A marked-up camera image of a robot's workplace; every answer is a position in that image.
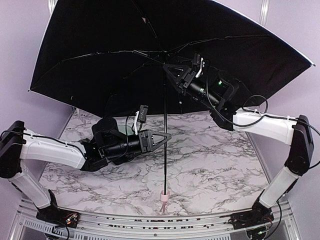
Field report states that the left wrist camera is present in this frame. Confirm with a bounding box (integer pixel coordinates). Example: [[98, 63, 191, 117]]
[[132, 105, 149, 135]]

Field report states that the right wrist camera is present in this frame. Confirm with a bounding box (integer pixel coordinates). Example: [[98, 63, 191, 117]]
[[191, 52, 211, 79]]

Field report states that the pink and black umbrella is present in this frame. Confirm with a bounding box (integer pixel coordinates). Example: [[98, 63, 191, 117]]
[[30, 0, 312, 216]]

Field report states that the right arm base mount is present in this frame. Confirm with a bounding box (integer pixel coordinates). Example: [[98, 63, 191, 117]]
[[228, 209, 275, 230]]

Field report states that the right aluminium frame post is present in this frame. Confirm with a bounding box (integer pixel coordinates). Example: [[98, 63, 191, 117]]
[[258, 0, 270, 27]]

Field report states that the front aluminium rail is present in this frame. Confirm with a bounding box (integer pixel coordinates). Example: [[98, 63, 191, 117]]
[[8, 199, 301, 240]]

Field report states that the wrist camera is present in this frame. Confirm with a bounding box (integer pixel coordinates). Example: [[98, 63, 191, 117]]
[[132, 105, 149, 135], [191, 52, 211, 79]]

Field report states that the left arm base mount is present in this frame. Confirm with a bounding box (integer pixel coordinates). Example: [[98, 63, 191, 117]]
[[36, 207, 80, 229]]

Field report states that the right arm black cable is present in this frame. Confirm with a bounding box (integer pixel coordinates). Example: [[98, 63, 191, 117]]
[[204, 72, 308, 126]]

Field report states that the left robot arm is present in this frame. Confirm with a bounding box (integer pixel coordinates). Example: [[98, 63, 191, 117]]
[[0, 117, 172, 217]]

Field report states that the green ceramic bowl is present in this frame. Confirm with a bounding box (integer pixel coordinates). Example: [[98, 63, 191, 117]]
[[118, 124, 135, 135]]

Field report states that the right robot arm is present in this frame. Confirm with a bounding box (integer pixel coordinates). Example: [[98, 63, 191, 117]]
[[163, 63, 314, 214]]

